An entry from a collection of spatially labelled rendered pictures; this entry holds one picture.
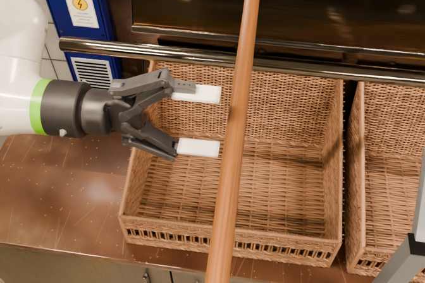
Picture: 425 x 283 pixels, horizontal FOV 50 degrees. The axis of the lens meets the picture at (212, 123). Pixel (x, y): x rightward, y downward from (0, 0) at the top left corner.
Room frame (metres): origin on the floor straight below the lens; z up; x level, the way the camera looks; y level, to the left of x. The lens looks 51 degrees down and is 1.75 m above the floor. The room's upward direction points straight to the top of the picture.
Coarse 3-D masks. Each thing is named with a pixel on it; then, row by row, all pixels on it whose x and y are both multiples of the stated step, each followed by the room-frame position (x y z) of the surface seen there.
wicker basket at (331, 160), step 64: (192, 64) 0.96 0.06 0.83; (192, 128) 0.90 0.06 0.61; (256, 128) 0.89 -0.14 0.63; (320, 128) 0.87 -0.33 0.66; (128, 192) 0.60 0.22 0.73; (192, 192) 0.68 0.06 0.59; (256, 192) 0.68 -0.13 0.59; (320, 192) 0.68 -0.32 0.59; (256, 256) 0.48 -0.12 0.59; (320, 256) 0.47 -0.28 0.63
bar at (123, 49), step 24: (72, 48) 0.66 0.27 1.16; (96, 48) 0.65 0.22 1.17; (120, 48) 0.65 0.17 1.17; (144, 48) 0.65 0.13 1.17; (168, 48) 0.65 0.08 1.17; (288, 72) 0.60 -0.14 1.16; (312, 72) 0.59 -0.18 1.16; (336, 72) 0.59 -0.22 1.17; (360, 72) 0.59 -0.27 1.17; (384, 72) 0.58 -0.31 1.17; (408, 72) 0.58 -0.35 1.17; (408, 240) 0.37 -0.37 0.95; (408, 264) 0.34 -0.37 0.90
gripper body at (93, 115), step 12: (96, 96) 0.48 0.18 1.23; (108, 96) 0.48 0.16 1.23; (84, 108) 0.46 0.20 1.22; (96, 108) 0.46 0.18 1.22; (108, 108) 0.46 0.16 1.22; (120, 108) 0.46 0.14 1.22; (144, 108) 0.48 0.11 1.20; (84, 120) 0.44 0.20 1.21; (96, 120) 0.44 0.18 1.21; (108, 120) 0.46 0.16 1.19; (132, 120) 0.46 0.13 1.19; (144, 120) 0.47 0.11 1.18; (96, 132) 0.44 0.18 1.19; (108, 132) 0.45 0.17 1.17; (120, 132) 0.46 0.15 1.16
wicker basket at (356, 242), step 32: (416, 96) 0.87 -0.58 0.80; (352, 128) 0.81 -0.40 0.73; (384, 128) 0.84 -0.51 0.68; (416, 128) 0.84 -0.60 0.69; (352, 160) 0.72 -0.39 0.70; (384, 160) 0.79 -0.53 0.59; (416, 160) 0.79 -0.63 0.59; (352, 192) 0.63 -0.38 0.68; (416, 192) 0.68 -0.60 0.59; (352, 224) 0.54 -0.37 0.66; (384, 224) 0.58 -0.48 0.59; (352, 256) 0.46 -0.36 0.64; (384, 256) 0.44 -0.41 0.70
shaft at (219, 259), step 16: (256, 0) 0.75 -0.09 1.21; (256, 16) 0.71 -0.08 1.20; (240, 32) 0.66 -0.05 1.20; (240, 48) 0.61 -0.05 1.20; (240, 64) 0.57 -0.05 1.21; (240, 80) 0.53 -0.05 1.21; (240, 96) 0.50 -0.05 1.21; (240, 112) 0.46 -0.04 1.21; (240, 128) 0.43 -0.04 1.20; (224, 144) 0.41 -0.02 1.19; (240, 144) 0.40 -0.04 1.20; (224, 160) 0.37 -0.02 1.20; (240, 160) 0.37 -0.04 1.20; (224, 176) 0.34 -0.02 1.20; (224, 192) 0.32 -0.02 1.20; (224, 208) 0.29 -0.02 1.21; (224, 224) 0.27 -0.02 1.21; (224, 240) 0.25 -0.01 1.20; (208, 256) 0.23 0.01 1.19; (224, 256) 0.23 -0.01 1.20; (208, 272) 0.21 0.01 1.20; (224, 272) 0.21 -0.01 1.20
